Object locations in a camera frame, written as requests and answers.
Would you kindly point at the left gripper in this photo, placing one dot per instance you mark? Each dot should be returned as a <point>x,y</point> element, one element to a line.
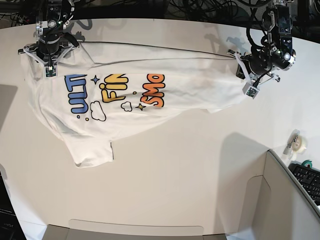
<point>253,69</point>

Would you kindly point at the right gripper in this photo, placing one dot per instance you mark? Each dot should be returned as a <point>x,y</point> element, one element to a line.
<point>48,50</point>

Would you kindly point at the white printed t-shirt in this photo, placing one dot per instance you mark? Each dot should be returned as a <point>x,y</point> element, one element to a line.
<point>106,91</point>

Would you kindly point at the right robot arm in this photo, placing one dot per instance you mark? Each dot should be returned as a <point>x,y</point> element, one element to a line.
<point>54,18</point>

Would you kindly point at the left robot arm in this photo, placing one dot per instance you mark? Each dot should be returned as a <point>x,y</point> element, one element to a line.
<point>275,51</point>

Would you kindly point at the clear tape dispenser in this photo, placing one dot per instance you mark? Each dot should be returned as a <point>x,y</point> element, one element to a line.
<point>296,145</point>

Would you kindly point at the green tape roll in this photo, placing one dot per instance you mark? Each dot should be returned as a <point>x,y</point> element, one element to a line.
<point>307,164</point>

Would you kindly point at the black computer keyboard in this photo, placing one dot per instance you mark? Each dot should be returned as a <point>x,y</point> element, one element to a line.
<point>309,178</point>

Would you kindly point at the beige cardboard box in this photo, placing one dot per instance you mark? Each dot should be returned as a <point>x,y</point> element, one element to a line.
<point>276,207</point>

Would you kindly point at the black monitor corner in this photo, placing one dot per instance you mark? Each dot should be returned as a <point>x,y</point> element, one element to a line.
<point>10,228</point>

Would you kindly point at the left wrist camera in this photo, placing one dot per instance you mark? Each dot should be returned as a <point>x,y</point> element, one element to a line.
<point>250,90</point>

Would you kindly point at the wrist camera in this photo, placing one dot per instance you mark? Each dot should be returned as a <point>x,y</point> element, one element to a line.
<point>50,71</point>
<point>250,90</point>

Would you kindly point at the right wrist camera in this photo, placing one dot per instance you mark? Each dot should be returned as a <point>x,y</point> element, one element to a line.
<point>50,71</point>

